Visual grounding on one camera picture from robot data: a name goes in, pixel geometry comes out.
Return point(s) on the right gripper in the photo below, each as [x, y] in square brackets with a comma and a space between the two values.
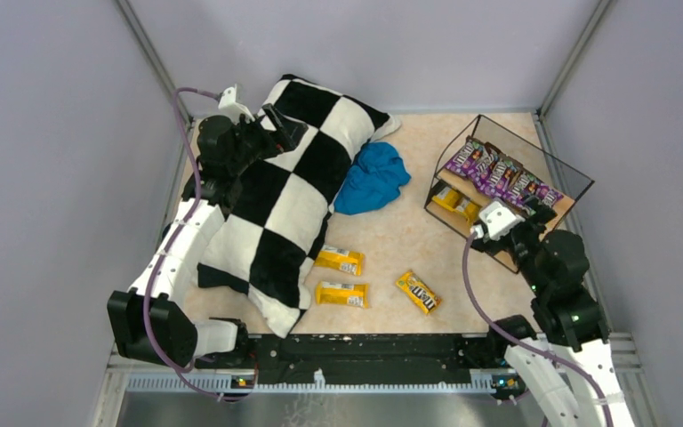
[530, 218]

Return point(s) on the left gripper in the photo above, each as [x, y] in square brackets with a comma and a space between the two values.
[269, 132]

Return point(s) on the purple candy bag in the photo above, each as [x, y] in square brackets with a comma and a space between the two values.
[482, 168]
[462, 162]
[526, 184]
[502, 176]
[548, 195]

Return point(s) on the yellow candy bag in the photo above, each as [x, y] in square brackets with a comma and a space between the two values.
[418, 292]
[468, 210]
[351, 295]
[447, 198]
[350, 262]

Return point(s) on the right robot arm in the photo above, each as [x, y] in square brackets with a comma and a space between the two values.
[571, 373]

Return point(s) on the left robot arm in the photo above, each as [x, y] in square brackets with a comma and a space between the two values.
[147, 319]

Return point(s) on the purple candy bag on shelf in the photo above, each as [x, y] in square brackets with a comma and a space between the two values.
[462, 162]

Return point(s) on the blue crumpled cloth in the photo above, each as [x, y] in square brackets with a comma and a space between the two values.
[374, 180]

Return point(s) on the black white checkered pillow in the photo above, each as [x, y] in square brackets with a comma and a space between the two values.
[270, 240]

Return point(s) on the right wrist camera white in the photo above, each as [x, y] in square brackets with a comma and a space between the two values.
[495, 220]

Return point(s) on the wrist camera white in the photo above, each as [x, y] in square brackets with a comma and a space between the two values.
[495, 220]
[231, 106]

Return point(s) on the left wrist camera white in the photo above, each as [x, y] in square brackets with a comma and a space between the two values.
[231, 106]

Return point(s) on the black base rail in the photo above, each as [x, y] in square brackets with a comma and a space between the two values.
[354, 363]

